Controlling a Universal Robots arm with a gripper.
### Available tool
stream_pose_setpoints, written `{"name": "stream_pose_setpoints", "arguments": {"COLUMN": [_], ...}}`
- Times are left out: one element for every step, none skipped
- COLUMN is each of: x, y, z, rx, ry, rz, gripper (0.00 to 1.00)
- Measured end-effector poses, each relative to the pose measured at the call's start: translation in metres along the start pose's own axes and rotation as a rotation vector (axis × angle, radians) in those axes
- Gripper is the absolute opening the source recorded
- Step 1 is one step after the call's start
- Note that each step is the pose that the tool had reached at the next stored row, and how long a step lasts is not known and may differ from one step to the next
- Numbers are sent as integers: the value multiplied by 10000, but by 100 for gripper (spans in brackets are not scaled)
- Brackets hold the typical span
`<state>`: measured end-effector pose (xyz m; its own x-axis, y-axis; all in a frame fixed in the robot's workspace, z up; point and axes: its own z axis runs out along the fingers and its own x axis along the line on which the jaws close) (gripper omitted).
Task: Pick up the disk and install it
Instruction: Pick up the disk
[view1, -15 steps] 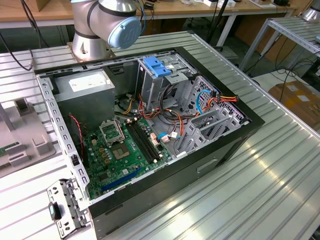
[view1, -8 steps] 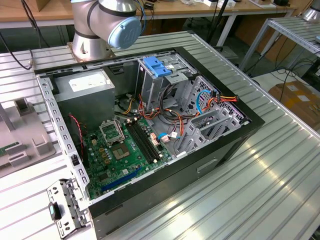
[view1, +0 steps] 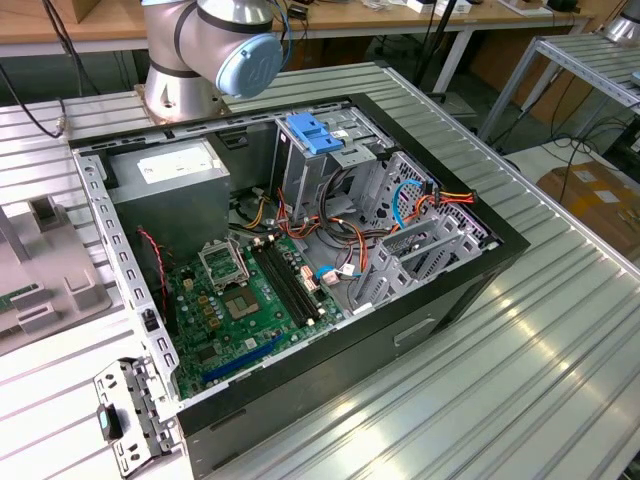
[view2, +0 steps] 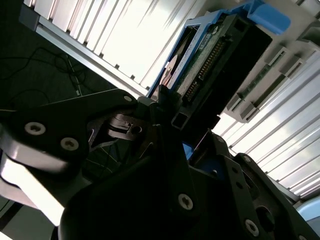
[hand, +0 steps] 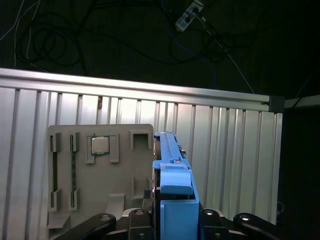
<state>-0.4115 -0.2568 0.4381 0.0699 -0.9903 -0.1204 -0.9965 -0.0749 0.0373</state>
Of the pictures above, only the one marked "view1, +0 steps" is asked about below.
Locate brown wooden box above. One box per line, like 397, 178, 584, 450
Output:
69, 0, 102, 24

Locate yellow black wire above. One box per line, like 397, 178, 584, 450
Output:
230, 185, 275, 232

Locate green motherboard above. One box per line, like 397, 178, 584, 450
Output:
163, 230, 347, 401

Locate black tripod stand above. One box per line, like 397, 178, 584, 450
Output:
372, 0, 459, 104

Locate grey power supply unit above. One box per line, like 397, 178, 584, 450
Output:
106, 137, 234, 254

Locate cardboard box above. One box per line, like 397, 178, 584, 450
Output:
536, 159, 640, 261

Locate grey parts rack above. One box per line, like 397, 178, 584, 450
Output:
0, 195, 114, 357

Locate grey metal drive cage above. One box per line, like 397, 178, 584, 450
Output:
271, 106, 397, 227

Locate blue data wire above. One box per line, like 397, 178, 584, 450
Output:
391, 177, 432, 233

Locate orange power wire black connectors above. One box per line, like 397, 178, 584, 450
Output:
399, 180, 480, 232

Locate metal slat side table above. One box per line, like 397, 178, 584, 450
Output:
477, 33, 640, 146

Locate metal card retainer bracket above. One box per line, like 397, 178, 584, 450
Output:
93, 354, 182, 477

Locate wooden desk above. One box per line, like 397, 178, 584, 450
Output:
0, 0, 597, 96

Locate grey metal disk bay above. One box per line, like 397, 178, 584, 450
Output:
348, 149, 502, 317

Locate black open PC case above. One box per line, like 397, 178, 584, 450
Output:
67, 92, 532, 480

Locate black cable silver plug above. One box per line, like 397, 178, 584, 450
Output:
0, 63, 70, 140

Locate metal socket cover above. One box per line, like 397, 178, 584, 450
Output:
196, 236, 252, 297

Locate blue plastic drive latch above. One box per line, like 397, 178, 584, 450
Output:
286, 113, 345, 156

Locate green RAM stick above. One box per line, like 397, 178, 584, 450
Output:
0, 282, 41, 312

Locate black cable bundle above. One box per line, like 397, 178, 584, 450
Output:
319, 166, 364, 236

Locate CPU socket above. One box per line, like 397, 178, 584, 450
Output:
221, 284, 262, 322

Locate orange red wire bundle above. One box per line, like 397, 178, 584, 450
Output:
273, 187, 375, 282

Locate black RAM slot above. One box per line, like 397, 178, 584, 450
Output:
258, 239, 314, 327
265, 238, 320, 324
271, 236, 326, 320
251, 240, 308, 330

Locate blue wire white tag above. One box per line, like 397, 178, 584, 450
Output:
316, 263, 360, 287

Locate blue expansion slot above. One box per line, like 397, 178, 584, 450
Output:
201, 333, 285, 386

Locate red black twisted wire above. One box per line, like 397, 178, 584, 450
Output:
134, 225, 170, 321

